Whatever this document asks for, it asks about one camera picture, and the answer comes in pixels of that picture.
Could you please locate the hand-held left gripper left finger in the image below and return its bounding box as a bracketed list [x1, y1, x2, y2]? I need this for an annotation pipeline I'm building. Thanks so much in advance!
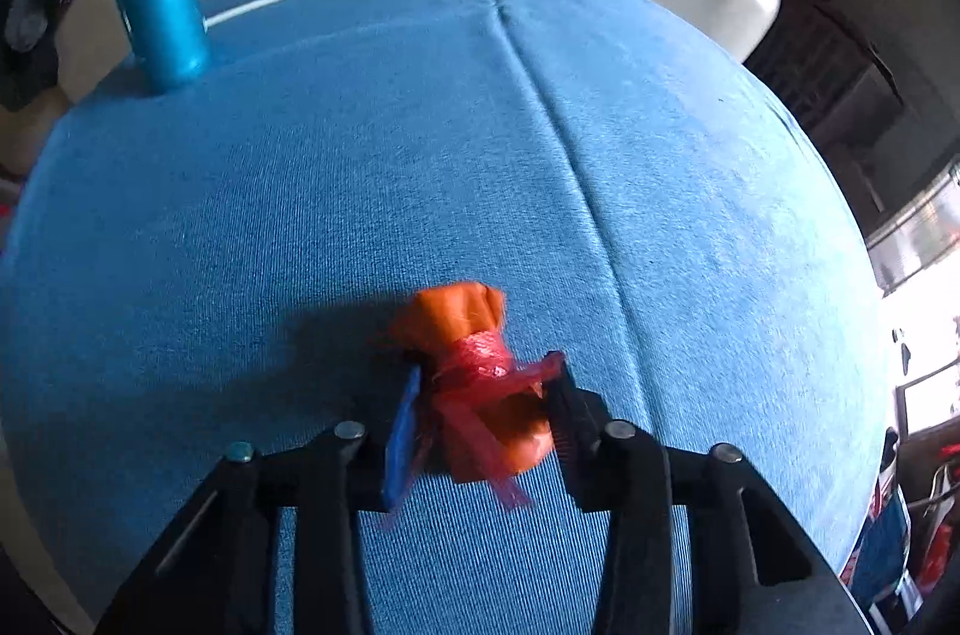
[94, 365, 425, 635]

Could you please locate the blue tablecloth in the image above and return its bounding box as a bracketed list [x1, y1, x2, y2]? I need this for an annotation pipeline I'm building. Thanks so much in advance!
[0, 0, 890, 635]

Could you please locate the dark cloth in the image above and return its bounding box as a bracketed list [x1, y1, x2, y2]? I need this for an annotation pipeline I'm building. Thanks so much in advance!
[0, 42, 61, 111]

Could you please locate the dark wooden slatted furniture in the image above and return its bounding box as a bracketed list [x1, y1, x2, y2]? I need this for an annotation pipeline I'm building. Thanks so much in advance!
[712, 0, 901, 156]

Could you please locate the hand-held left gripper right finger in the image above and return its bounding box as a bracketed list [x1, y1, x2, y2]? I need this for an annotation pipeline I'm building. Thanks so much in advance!
[544, 350, 875, 635]

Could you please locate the metal door frame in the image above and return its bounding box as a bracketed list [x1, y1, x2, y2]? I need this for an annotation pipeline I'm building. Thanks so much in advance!
[862, 162, 960, 295]

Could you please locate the grey cloth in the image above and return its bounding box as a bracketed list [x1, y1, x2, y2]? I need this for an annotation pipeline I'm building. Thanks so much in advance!
[4, 0, 61, 55]

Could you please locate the orange wrapper with red net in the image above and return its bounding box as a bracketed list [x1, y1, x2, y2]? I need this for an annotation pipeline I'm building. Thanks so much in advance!
[382, 281, 563, 535]

